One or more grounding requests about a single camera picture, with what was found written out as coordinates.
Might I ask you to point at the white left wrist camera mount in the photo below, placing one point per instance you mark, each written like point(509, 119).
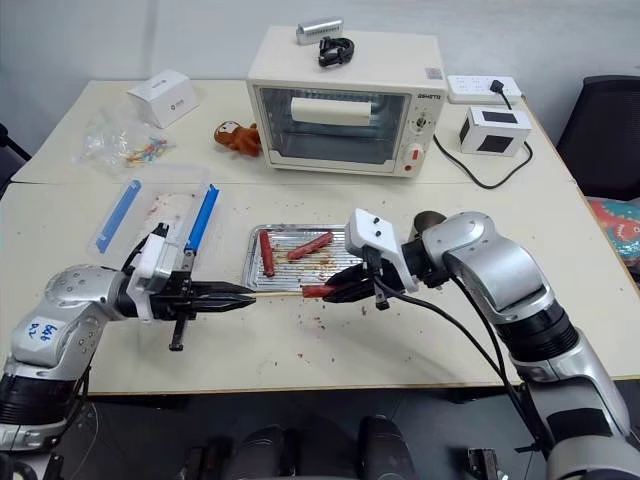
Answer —
point(145, 265)

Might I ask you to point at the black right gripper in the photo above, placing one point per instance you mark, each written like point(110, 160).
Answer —
point(382, 285)

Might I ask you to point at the dark rounded shape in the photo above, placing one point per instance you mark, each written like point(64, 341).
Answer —
point(385, 450)
point(270, 455)

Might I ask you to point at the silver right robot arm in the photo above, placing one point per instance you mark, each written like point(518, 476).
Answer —
point(500, 260)

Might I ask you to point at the white box with black squares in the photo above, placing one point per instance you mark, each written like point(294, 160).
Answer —
point(495, 131)

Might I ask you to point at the ribbed metal tray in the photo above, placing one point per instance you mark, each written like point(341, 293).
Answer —
point(300, 272)

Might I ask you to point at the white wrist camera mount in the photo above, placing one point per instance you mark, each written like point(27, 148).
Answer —
point(145, 265)
point(370, 227)

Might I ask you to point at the cream toaster oven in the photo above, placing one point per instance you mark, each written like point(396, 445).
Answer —
point(345, 60)

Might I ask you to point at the short red sausage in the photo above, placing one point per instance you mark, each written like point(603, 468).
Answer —
point(315, 291)

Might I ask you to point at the white power strip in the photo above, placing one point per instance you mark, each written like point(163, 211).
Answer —
point(470, 89)

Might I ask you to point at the brown monkey plush toy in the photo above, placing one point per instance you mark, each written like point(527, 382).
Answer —
point(240, 139)

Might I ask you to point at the white cardboard box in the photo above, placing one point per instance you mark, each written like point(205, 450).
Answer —
point(162, 97)

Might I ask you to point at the silver metal block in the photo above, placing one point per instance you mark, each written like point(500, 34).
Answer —
point(320, 31)

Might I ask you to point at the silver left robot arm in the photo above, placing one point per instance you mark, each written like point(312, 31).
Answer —
point(65, 295)

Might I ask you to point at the clear bag of coloured pieces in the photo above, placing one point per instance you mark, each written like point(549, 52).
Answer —
point(120, 142)

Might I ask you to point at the colourful patterned cloth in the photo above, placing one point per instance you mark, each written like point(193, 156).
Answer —
point(620, 235)

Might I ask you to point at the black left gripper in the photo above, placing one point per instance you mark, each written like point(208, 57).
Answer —
point(175, 295)

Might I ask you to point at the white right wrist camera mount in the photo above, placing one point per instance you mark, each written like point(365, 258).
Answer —
point(370, 227)

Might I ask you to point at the long red sausage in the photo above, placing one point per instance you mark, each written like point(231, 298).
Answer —
point(310, 246)
point(267, 252)

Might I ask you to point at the black office chair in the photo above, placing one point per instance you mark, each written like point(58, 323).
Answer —
point(605, 130)

